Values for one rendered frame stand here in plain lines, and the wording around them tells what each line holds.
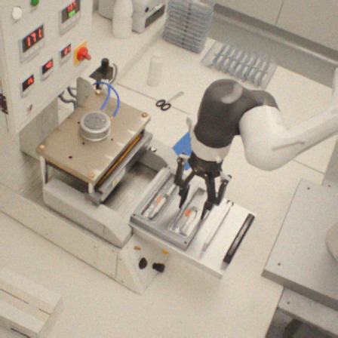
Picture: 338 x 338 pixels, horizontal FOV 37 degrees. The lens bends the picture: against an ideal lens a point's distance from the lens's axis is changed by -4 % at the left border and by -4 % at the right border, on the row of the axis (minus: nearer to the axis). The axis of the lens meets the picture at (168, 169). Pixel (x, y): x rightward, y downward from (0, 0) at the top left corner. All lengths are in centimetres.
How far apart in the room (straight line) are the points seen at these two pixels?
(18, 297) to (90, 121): 49
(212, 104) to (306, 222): 76
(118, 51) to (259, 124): 116
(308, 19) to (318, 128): 270
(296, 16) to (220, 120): 273
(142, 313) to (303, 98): 115
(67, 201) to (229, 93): 54
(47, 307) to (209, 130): 63
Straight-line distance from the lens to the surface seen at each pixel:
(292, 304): 157
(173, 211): 134
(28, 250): 155
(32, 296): 138
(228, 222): 138
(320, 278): 158
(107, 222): 129
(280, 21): 376
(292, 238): 163
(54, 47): 125
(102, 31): 221
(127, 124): 136
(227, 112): 102
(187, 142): 183
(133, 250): 138
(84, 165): 126
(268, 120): 103
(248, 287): 155
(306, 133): 102
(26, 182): 146
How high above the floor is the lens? 208
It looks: 50 degrees down
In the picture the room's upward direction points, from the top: 11 degrees clockwise
